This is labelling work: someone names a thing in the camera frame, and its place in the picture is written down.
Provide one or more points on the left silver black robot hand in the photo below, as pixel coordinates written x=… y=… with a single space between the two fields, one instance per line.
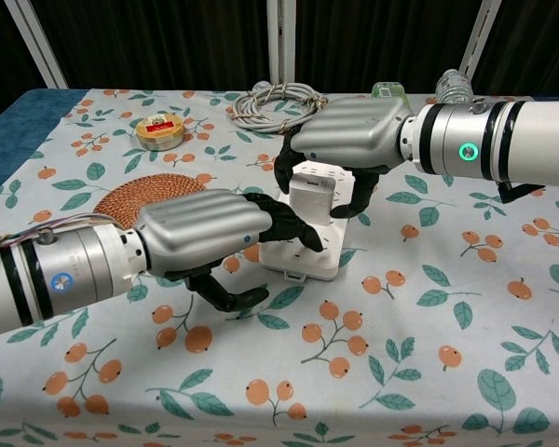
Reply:
x=200 y=223

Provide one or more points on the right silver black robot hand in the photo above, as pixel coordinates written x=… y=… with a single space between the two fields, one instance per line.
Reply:
x=354 y=130

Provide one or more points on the white charger block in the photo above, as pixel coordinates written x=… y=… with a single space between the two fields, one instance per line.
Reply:
x=309 y=200

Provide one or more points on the white power strip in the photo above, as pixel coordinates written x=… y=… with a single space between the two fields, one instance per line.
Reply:
x=326 y=261

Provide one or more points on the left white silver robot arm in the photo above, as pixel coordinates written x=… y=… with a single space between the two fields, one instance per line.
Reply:
x=65 y=274

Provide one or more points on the green liquid clear bottle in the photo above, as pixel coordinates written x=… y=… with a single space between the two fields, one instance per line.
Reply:
x=389 y=90

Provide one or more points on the round woven rattan coaster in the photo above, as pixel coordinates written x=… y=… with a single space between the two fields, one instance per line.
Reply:
x=140 y=191

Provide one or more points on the round gold tin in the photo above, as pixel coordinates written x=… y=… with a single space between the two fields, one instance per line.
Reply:
x=159 y=132

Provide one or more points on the clear plastic water bottle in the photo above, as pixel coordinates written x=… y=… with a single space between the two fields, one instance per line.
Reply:
x=454 y=88

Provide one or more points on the dark pleated curtain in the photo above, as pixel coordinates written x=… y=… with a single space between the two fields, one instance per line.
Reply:
x=167 y=42

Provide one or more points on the floral printed tablecloth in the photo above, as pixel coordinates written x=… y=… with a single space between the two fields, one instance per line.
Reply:
x=400 y=326

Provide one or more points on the blue table cover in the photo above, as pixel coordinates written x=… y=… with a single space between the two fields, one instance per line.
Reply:
x=14 y=125

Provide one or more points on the white metal frame post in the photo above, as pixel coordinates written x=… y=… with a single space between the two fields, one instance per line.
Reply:
x=282 y=42
x=37 y=42
x=480 y=37

